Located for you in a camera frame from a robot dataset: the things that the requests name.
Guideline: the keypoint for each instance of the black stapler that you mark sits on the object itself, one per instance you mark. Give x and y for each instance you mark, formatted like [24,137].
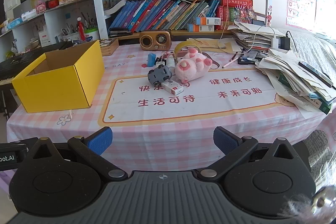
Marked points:
[119,33]

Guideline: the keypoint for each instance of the pink pencil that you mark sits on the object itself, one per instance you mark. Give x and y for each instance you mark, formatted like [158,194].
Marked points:
[229,62]

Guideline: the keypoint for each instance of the white charger plug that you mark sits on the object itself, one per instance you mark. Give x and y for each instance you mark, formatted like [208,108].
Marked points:
[275,44]

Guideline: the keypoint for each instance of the black keyboard stand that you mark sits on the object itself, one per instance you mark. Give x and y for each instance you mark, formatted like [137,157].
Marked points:
[5,103]

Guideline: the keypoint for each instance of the yellow cardboard box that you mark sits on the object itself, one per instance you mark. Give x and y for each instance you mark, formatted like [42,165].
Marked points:
[52,92]

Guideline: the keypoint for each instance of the red standing books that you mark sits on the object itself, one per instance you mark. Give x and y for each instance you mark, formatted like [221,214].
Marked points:
[225,14]

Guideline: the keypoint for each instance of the white bookshelf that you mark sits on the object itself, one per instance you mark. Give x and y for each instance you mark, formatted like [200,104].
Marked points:
[95,3]

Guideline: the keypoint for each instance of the small white red box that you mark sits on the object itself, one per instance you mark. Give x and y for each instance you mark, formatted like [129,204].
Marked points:
[172,87]

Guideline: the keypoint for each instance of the grey speckled cloth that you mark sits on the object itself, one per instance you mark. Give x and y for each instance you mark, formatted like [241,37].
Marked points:
[319,150]

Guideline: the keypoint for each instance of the white glue tube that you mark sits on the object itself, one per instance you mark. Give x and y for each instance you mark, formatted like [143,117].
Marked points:
[170,61]

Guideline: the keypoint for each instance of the kraft paper notebooks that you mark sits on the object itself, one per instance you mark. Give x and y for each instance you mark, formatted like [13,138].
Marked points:
[210,44]

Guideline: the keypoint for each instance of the grey fur pompom charm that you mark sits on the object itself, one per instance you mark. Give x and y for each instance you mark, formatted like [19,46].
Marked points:
[302,207]

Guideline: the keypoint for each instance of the red thick dictionary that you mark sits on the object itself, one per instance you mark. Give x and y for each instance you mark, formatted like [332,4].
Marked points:
[235,1]

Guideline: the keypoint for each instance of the black binder clip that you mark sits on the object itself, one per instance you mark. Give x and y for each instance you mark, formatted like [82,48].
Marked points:
[161,59]

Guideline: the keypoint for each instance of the black power adapter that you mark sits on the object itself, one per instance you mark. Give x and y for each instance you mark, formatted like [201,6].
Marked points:
[285,43]

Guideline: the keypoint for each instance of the white chart wall poster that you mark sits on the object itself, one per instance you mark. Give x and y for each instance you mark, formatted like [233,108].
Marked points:
[326,3]

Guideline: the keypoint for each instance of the black phone on papers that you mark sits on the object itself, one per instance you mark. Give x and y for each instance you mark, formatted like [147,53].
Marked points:
[313,73]

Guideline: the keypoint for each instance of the pink plush pig toy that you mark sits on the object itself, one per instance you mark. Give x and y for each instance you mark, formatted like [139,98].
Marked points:
[191,66]

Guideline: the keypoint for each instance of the red tassel ornament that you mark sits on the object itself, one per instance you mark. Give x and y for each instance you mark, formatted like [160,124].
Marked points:
[81,29]

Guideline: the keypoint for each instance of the white red carton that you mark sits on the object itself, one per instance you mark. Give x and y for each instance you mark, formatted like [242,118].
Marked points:
[44,37]

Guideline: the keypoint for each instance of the pink cartoon figurine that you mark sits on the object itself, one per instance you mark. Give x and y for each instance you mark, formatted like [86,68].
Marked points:
[269,18]

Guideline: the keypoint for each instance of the small pink box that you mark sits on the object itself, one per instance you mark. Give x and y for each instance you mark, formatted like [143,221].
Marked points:
[41,7]

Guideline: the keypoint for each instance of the wooden chess board box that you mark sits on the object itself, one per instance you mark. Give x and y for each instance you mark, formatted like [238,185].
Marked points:
[109,47]

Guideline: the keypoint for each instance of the white tissue box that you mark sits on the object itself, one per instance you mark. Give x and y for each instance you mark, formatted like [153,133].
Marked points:
[29,14]

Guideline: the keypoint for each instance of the yellow tape roll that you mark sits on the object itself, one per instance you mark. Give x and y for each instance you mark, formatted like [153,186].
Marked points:
[181,46]

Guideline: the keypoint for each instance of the blue plastic packet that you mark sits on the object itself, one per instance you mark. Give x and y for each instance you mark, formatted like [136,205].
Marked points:
[151,60]

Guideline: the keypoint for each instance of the white tub green lid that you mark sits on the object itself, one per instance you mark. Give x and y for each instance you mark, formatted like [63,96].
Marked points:
[92,35]

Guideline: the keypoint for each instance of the grey toy car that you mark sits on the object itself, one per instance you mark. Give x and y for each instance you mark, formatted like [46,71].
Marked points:
[157,74]

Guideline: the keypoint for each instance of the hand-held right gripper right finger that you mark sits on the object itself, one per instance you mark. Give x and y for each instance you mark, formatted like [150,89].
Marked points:
[225,139]

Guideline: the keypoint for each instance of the black keyboard piano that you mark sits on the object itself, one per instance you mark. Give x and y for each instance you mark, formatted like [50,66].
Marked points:
[10,64]

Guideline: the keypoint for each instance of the row of leaning books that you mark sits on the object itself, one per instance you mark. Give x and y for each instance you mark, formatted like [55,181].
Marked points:
[157,14]

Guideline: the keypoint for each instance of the brown retro radio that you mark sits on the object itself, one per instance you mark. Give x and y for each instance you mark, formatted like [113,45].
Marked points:
[155,40]

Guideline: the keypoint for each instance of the pile of loose papers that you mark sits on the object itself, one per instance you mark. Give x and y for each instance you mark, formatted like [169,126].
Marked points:
[288,74]

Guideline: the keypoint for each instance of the orange white carton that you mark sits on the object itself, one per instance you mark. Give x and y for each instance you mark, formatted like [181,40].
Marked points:
[200,28]
[207,21]

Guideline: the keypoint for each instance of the stack of papers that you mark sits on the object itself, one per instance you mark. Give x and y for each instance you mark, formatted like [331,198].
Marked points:
[252,37]

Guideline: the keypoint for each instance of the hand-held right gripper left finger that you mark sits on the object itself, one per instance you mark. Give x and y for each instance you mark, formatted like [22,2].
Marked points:
[101,139]

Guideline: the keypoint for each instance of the blue tissue pack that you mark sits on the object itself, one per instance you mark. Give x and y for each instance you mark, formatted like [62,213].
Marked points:
[14,23]

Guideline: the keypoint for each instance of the white brush cup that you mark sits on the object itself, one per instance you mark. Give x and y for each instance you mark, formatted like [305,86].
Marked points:
[71,36]

